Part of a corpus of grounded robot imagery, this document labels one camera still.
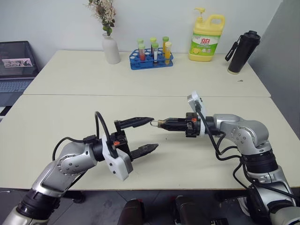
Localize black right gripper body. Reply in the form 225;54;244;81
185;112;200;138

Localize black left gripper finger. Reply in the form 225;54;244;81
113;116;155;130
130;143;159;162

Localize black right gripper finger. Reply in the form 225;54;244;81
161;125;188;135
161;117;188;127

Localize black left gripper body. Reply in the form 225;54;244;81
110;128;132;162

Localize blue test tube rack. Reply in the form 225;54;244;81
128;47;175;70

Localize dark rounded shape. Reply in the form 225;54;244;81
172;195;213;225
117;198;146;225

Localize yellow capped orange test tube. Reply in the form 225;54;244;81
164;41;173;65

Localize red liquid test tube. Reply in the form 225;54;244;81
136;38;146;61

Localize white labelled test tube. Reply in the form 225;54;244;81
151;42;159;64

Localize black table foot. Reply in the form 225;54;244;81
62;190;86;204

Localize white ceramic vase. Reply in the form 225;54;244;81
102;32;121;65

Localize green capped orange test tube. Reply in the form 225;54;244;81
162;36;170;54

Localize yellow dish soap bottle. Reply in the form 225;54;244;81
188;7;226;62

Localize dried flower bunch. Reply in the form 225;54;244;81
83;0;117;37

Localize grey laptop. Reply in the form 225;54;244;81
0;41;40;109

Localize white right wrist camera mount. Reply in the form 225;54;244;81
187;90;207;136

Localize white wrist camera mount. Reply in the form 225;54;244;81
187;90;207;136
101;135;134;182

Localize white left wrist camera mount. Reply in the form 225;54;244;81
101;135;134;182

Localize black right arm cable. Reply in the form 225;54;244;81
196;103;296;202

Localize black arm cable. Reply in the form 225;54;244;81
196;103;296;202
52;111;111;163

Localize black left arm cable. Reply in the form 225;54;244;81
52;111;111;163

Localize black tumbler with strap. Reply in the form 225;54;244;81
225;30;262;75

